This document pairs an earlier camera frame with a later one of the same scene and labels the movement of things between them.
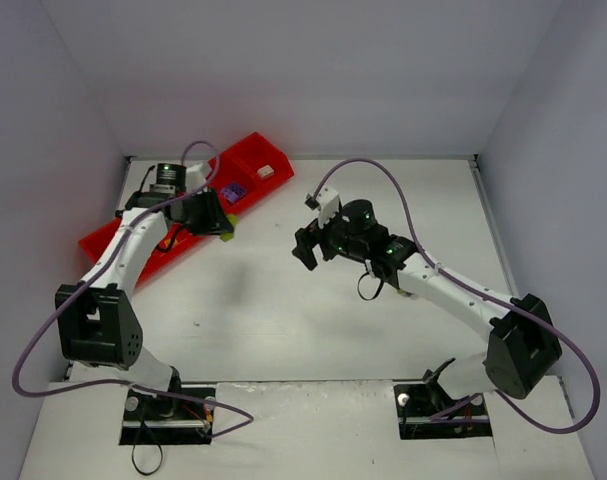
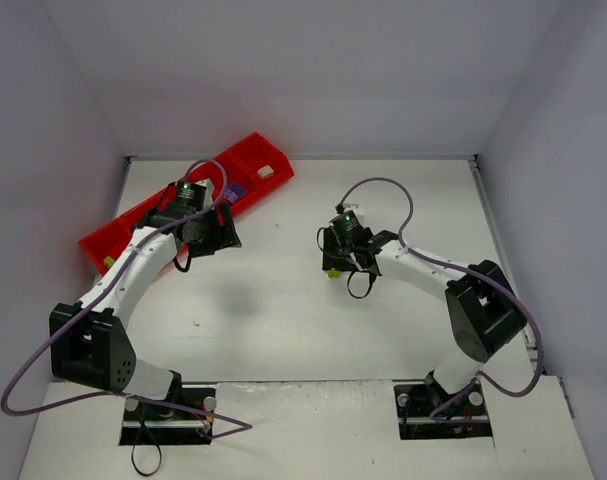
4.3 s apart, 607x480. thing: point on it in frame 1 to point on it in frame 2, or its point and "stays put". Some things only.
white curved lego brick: (265, 172) stays put
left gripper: (203, 212) to (222, 230)
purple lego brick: (234, 192) stays put
